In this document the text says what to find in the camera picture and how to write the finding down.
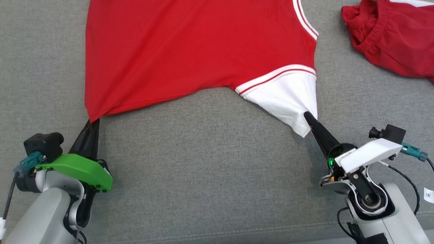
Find thin black right gripper cable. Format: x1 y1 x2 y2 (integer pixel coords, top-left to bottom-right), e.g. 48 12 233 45
377 161 421 216

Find left camera cable teal plug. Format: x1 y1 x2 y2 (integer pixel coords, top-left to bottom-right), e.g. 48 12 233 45
2 151 45 221

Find right camera cable teal plug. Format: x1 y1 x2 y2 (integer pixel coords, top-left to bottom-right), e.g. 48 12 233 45
401 142 434 170

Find red white basketball shorts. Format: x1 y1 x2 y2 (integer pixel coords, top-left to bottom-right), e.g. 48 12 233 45
341 0 434 83

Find camera cable teal plug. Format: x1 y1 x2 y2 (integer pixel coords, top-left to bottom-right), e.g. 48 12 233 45
2 151 45 221
401 142 434 170

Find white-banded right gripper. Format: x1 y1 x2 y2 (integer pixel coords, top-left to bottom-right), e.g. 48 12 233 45
303 111 403 177

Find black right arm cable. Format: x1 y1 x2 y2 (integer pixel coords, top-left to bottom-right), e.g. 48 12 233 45
337 207 362 243

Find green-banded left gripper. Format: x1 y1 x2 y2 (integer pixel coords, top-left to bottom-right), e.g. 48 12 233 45
35 118 114 193

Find red Bulls basketball jersey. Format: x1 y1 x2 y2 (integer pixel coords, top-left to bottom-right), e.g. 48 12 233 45
84 0 319 138

